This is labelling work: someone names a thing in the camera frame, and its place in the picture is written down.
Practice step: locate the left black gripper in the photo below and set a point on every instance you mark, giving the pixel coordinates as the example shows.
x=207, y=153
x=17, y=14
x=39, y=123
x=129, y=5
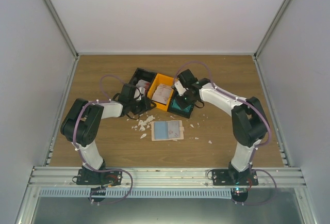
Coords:
x=146, y=106

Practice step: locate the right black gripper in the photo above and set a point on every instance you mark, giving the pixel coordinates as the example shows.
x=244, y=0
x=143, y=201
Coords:
x=182, y=104

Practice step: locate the black bin with red cards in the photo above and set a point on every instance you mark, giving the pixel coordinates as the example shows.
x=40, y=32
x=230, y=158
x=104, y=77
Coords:
x=143, y=78

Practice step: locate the white patterned credit card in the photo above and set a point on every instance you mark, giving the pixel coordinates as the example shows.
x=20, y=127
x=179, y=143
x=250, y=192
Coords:
x=173, y=129

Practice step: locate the beige card holder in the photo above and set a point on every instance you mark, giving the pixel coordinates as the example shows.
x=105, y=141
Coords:
x=167, y=130

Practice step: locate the yellow bin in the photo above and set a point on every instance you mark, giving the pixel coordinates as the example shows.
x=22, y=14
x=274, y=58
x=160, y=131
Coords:
x=161, y=79

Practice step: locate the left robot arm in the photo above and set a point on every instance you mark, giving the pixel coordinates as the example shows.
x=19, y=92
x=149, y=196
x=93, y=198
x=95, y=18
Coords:
x=80, y=126

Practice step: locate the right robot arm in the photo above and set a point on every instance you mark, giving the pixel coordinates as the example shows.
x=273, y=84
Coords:
x=249, y=121

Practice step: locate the white patterned card stack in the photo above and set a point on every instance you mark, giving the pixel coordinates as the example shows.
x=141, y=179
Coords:
x=162, y=94

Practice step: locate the red white card stack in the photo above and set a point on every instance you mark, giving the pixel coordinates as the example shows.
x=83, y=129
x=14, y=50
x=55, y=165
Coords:
x=145, y=84

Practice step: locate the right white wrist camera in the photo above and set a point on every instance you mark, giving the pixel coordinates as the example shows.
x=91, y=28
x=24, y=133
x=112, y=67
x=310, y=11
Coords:
x=180, y=88

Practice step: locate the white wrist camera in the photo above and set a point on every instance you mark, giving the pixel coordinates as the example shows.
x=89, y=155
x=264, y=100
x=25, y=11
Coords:
x=180, y=88
x=139, y=93

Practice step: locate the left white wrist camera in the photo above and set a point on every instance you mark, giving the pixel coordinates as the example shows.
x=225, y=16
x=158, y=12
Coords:
x=139, y=93

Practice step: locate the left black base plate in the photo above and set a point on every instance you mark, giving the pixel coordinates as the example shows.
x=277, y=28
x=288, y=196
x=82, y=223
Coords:
x=89, y=177

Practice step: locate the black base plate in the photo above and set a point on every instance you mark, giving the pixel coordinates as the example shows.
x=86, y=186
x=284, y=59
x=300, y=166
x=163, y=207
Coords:
x=221, y=177
x=89, y=177

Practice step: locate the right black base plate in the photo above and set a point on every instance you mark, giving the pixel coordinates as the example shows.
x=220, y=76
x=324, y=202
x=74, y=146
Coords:
x=221, y=177

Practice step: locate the grey slotted cable duct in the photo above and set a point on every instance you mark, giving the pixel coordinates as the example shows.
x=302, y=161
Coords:
x=138, y=193

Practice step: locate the aluminium front rail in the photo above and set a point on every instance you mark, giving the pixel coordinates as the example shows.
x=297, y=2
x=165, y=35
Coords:
x=285, y=177

